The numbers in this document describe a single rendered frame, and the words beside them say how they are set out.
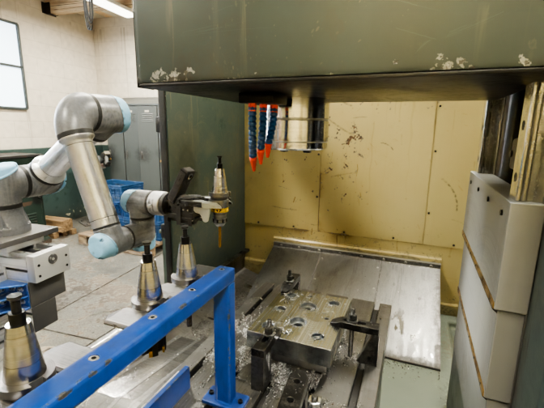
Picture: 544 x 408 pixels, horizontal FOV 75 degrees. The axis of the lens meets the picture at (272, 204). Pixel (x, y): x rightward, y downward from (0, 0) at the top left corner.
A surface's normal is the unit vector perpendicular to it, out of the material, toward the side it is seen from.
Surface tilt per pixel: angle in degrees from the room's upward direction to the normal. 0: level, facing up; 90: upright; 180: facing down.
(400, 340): 24
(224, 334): 90
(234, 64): 90
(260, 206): 90
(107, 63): 90
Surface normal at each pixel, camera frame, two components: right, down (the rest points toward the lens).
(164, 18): -0.37, 0.18
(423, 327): -0.14, -0.82
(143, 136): 0.00, 0.21
